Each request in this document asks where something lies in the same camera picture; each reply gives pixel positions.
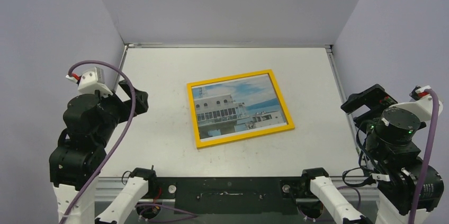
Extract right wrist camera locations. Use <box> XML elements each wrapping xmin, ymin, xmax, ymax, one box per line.
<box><xmin>391</xmin><ymin>85</ymin><xmax>433</xmax><ymax>122</ymax></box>

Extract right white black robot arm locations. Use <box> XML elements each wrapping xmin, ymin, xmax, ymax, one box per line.
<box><xmin>341</xmin><ymin>84</ymin><xmax>444</xmax><ymax>223</ymax></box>

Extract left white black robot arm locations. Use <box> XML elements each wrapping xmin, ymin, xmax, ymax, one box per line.
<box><xmin>49</xmin><ymin>80</ymin><xmax>161</xmax><ymax>223</ymax></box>

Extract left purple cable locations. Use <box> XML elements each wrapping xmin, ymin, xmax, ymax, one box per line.
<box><xmin>58</xmin><ymin>60</ymin><xmax>201</xmax><ymax>224</ymax></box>

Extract yellow wooden picture frame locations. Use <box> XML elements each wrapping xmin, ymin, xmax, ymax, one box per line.
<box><xmin>186</xmin><ymin>69</ymin><xmax>296</xmax><ymax>149</ymax></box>

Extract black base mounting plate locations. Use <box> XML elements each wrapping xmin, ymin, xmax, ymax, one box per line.
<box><xmin>143</xmin><ymin>176</ymin><xmax>322</xmax><ymax>215</ymax></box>

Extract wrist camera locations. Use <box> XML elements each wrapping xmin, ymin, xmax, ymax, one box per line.
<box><xmin>391</xmin><ymin>85</ymin><xmax>433</xmax><ymax>122</ymax></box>
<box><xmin>66</xmin><ymin>67</ymin><xmax>113</xmax><ymax>97</ymax></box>

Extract blue building photo print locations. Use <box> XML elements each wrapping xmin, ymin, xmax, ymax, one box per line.
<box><xmin>191</xmin><ymin>74</ymin><xmax>289</xmax><ymax>142</ymax></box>

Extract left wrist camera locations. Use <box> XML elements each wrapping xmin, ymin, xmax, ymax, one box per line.
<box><xmin>66</xmin><ymin>67</ymin><xmax>113</xmax><ymax>97</ymax></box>

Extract aluminium front rail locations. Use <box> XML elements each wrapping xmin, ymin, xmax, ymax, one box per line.
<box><xmin>93</xmin><ymin>176</ymin><xmax>379</xmax><ymax>202</ymax></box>

